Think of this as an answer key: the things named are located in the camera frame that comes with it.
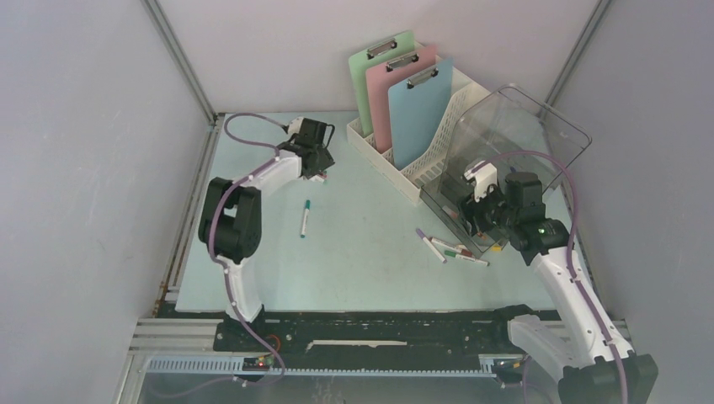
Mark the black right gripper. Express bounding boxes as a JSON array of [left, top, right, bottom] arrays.
[[454, 178, 516, 237]]

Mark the white file organizer rack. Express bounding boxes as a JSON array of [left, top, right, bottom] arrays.
[[346, 68, 490, 205]]

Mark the clear grey drawer box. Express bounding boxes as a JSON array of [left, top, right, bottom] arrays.
[[421, 85, 592, 257]]

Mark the green clipboard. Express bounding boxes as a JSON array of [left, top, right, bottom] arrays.
[[348, 30, 415, 136]]

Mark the pink clipboard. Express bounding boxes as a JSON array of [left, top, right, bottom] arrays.
[[365, 45, 437, 153]]

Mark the blue clipboard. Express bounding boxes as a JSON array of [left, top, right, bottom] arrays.
[[388, 58, 453, 170]]

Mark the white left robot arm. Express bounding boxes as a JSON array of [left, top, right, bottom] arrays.
[[198, 117, 335, 351]]

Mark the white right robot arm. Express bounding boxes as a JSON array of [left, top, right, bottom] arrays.
[[459, 164, 658, 403]]

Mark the teal cap marker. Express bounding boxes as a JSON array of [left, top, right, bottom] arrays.
[[300, 199, 311, 238]]

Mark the purple cap marker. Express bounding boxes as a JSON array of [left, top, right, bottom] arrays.
[[415, 228, 447, 263]]

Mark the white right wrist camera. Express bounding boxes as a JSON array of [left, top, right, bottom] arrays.
[[463, 161, 498, 202]]

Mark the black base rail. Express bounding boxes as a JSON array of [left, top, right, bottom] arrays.
[[162, 311, 548, 372]]

